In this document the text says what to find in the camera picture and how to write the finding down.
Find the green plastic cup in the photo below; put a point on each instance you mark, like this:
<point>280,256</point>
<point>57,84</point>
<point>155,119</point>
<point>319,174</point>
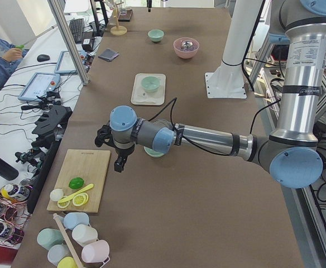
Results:
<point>49,237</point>

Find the white plastic cup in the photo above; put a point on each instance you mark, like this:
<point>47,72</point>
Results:
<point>84,235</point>

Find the pink bowl with ice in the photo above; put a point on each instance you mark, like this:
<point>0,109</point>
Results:
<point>185,54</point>

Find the cream rabbit serving tray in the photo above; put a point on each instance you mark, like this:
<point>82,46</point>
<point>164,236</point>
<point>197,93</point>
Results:
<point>141,98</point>

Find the metal ice scoop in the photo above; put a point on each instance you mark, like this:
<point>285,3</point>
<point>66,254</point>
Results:
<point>187,45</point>

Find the white garlic bulb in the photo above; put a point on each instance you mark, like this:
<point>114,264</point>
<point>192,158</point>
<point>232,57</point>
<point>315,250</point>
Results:
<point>56,194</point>

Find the yellow plastic cup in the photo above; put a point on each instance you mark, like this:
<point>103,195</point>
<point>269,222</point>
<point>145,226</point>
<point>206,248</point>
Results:
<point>67,262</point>

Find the green lime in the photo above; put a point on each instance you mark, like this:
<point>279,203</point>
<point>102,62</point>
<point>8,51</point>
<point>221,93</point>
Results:
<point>76,183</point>

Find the black keyboard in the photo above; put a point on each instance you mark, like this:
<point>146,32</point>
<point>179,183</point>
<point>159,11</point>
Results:
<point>76,27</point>

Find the black computer mouse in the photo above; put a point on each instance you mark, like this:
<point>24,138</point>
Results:
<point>43,57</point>

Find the blue teach pendant far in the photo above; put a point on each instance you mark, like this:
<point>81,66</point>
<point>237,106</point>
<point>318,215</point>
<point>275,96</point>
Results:
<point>65,64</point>

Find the pink plastic cup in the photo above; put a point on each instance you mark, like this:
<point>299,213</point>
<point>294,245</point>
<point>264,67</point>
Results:
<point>97,251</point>

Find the dark wooden tray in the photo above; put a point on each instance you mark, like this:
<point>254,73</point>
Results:
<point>125,15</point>

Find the blue teach pendant near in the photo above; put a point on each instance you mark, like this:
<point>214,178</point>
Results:
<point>38,86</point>

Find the wooden banana hanger stand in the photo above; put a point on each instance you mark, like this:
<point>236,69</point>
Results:
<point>117,30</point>

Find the lemon slice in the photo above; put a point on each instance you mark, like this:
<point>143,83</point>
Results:
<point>80,199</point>
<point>62,205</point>

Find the green bowl on tray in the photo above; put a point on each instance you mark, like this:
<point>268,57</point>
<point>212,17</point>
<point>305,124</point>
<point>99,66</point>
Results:
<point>150,84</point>

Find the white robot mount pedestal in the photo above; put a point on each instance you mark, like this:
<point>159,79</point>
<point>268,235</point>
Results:
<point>227,80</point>

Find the grey folded cloth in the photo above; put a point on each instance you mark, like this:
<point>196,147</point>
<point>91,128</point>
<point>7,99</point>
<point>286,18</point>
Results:
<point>108,55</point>

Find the green bowl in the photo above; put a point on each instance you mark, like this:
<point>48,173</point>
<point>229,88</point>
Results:
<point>153,153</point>
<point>155,35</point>
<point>150,84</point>

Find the yellow plastic knife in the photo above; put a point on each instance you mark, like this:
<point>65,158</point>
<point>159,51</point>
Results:
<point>71,196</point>

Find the blue teach pendant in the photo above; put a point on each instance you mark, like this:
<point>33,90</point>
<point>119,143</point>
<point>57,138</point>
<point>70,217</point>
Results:
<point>65,64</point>
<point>38,86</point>

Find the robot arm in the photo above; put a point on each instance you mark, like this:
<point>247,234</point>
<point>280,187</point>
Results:
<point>289,154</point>

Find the lemon slice right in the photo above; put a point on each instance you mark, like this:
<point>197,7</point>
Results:
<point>80,199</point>

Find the grey plastic cup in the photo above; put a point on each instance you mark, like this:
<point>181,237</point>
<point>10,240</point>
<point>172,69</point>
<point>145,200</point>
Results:
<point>56,253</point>

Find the blue plastic cup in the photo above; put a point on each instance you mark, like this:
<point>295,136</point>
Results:
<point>72,219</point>

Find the lemon slice left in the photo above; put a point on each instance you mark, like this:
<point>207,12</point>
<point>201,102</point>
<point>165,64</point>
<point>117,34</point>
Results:
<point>62,205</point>

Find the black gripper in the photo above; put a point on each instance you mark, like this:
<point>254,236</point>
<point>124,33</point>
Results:
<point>123,152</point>

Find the aluminium frame post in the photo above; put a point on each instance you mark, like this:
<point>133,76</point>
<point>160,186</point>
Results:
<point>60,19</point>

